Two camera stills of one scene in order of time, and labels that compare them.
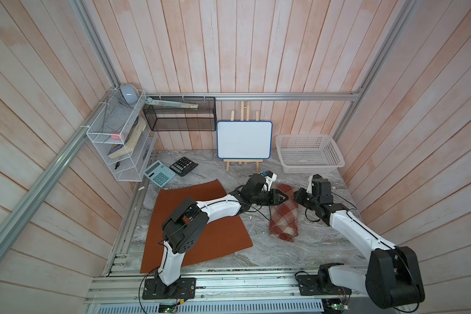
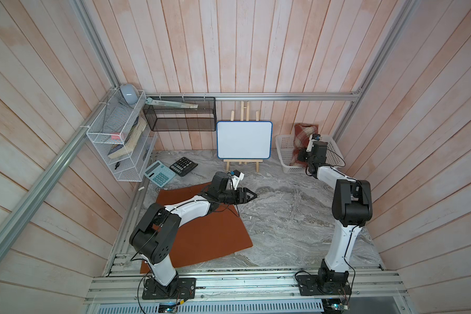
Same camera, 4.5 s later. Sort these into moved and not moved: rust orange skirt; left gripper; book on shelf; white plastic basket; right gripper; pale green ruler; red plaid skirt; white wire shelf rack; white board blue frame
Moved: right gripper; red plaid skirt; left gripper
Not moved: rust orange skirt; white wire shelf rack; white plastic basket; book on shelf; pale green ruler; white board blue frame
